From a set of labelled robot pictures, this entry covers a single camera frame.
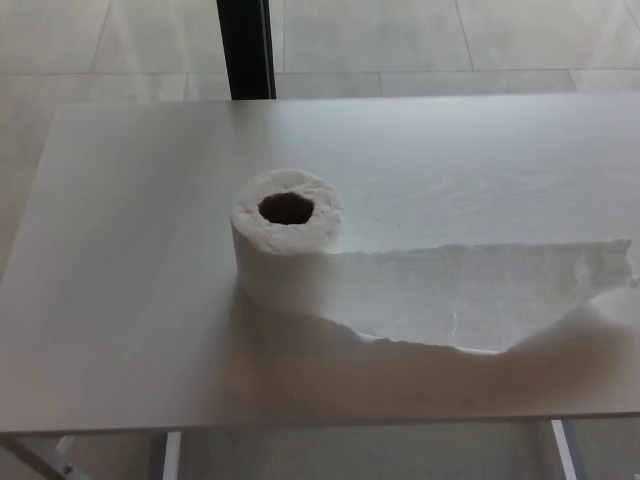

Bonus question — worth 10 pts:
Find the white toilet paper roll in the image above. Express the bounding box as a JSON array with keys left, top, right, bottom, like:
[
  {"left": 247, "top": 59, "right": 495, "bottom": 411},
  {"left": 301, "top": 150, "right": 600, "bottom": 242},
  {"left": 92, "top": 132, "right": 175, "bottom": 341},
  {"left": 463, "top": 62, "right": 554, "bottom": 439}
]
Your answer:
[{"left": 229, "top": 168, "right": 639, "bottom": 356}]

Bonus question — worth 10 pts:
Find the black vertical pillar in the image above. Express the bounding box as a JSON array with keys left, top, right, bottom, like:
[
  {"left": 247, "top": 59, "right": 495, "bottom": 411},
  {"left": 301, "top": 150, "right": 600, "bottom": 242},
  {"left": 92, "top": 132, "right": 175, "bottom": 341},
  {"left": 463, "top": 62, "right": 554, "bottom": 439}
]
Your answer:
[{"left": 215, "top": 0, "right": 278, "bottom": 102}]

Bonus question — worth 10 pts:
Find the white table leg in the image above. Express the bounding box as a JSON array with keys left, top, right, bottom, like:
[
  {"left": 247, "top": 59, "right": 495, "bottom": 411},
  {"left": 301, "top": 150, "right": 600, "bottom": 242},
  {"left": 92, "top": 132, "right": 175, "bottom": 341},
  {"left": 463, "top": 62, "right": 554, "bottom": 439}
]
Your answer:
[
  {"left": 160, "top": 430, "right": 183, "bottom": 480},
  {"left": 549, "top": 419, "right": 582, "bottom": 480}
]

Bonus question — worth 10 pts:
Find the grey diagonal table brace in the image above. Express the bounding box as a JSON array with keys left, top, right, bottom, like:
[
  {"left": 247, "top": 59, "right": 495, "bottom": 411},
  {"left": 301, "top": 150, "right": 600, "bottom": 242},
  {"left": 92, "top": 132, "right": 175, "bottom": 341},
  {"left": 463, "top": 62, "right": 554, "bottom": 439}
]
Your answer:
[{"left": 0, "top": 432, "right": 77, "bottom": 480}]

